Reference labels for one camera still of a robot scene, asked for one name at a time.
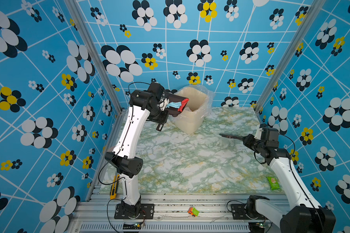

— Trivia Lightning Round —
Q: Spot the black pink hand brush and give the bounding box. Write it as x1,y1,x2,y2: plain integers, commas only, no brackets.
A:
219,134,244,141

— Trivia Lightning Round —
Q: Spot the black dustpan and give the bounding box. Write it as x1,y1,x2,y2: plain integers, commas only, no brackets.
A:
165,89,189,117

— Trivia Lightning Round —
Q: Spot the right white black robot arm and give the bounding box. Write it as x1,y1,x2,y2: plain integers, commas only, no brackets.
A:
238,124,336,233

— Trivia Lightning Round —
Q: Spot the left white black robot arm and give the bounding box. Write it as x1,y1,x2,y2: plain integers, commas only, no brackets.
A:
106,83,168,218

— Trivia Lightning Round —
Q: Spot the blue paper scrap right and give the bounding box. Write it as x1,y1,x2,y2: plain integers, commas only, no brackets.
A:
167,102,182,109

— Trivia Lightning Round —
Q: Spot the green packet right edge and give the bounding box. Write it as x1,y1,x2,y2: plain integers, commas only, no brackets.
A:
267,177,281,190

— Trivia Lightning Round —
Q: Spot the yellow utility knife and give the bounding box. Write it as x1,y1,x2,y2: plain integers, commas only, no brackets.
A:
110,173,120,200

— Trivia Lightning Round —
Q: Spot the small green orange toy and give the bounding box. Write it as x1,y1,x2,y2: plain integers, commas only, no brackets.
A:
188,207,199,217

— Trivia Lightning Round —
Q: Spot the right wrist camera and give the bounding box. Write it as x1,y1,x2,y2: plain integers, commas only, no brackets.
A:
254,125,263,140

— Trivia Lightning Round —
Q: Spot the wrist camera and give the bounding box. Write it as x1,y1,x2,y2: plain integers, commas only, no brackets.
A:
254,125,263,140
158,96,170,111

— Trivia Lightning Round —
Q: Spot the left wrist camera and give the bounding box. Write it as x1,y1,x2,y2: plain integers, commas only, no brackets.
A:
158,96,170,111

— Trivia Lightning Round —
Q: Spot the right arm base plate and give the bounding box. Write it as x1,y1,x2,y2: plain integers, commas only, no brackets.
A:
230,204,250,220

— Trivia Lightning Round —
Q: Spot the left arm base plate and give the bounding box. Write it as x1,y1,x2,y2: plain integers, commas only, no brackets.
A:
114,202,155,220

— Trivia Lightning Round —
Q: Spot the aluminium frame rail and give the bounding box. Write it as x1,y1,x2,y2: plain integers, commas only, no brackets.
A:
67,190,290,233

